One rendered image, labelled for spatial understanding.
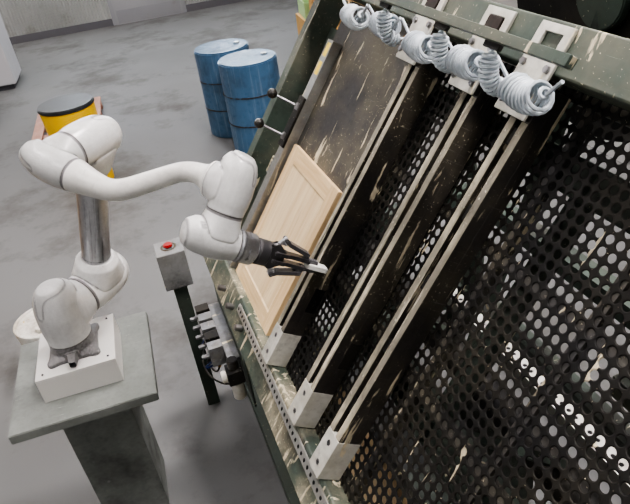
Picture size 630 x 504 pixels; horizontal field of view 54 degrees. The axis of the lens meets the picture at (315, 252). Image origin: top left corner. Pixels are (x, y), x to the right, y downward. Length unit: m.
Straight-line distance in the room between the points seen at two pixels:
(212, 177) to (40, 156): 0.53
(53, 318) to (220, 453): 1.12
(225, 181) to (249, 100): 3.88
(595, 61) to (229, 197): 0.88
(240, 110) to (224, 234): 3.95
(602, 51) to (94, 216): 1.57
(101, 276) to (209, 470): 1.10
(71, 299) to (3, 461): 1.36
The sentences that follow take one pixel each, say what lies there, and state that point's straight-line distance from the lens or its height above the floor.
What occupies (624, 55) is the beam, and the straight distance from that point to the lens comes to 1.23.
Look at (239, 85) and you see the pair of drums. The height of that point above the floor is 0.66.
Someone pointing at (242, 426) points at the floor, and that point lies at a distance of 3.08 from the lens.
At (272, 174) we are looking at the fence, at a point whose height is 1.25.
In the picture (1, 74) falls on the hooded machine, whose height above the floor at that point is 0.22.
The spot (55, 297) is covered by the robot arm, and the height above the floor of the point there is 1.11.
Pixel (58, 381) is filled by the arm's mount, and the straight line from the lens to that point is 2.36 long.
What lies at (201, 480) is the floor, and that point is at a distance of 2.94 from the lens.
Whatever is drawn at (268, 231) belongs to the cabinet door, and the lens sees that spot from 2.30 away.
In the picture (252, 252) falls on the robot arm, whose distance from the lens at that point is 1.67.
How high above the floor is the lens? 2.26
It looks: 33 degrees down
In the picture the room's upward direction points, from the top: 8 degrees counter-clockwise
